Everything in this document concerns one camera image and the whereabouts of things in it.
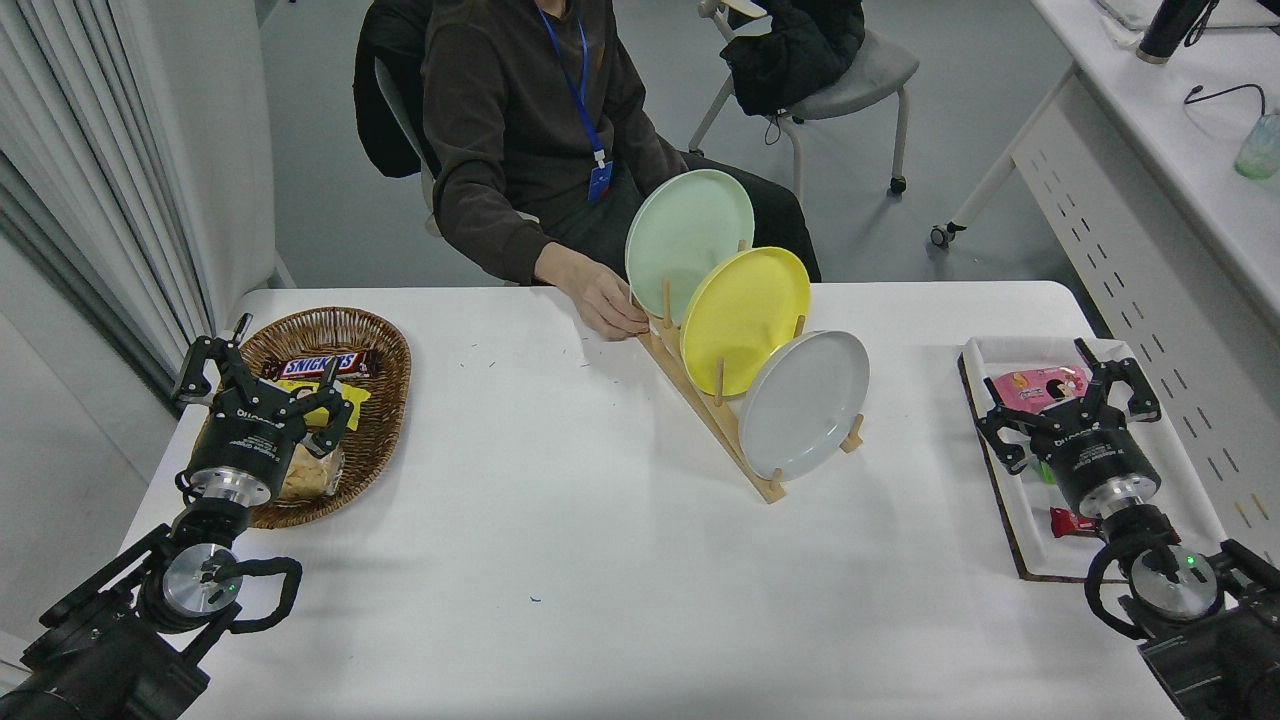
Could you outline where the white rectangular tray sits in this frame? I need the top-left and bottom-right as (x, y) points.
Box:
(960, 336), (1226, 581)

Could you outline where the white curtain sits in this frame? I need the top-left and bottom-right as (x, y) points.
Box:
(0, 0), (216, 401)

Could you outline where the yellow plate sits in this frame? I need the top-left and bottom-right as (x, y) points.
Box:
(680, 246), (812, 398)

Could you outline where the Snickers chocolate bar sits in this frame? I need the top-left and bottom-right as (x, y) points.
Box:
(262, 350), (383, 381)

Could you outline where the person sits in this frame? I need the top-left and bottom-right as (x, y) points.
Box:
(420, 0), (823, 289)

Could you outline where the grey plate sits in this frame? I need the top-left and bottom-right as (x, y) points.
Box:
(738, 330), (871, 483)

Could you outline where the yellow snack packet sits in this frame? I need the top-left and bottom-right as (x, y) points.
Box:
(272, 378), (373, 431)

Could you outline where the blue lanyard with badge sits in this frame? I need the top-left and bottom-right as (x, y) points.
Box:
(540, 8), (615, 204)

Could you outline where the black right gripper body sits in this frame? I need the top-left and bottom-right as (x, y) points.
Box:
(1030, 410), (1161, 511)

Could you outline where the clear green bottle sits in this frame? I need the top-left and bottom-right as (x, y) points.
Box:
(1234, 110), (1280, 182)

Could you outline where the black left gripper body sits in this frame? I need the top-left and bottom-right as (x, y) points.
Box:
(192, 396), (307, 487)

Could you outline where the grey chair with castors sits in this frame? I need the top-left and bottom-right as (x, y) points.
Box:
(688, 0), (919, 196)

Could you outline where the clear bag of crackers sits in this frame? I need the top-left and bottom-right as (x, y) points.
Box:
(278, 440), (346, 501)

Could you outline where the black flask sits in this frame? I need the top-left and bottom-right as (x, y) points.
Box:
(1136, 0), (1213, 65)

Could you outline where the pale green plate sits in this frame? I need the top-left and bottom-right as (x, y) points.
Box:
(625, 169), (756, 326)

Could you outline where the white office chair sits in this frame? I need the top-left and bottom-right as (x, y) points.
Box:
(373, 57), (541, 238)

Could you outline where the person's hand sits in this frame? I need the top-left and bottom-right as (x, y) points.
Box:
(535, 243), (652, 342)

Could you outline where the pink snack packet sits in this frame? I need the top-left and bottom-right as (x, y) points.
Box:
(988, 365), (1091, 413)

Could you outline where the wooden plate rack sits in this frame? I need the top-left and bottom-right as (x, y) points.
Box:
(632, 240), (866, 505)

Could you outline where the brown wicker basket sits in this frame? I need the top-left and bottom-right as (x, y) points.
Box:
(205, 307), (413, 530)

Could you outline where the black jacket on grey chair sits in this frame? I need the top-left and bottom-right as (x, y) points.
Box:
(720, 0), (866, 117)

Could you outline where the black cable on desk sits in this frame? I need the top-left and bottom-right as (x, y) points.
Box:
(1185, 83), (1269, 116)

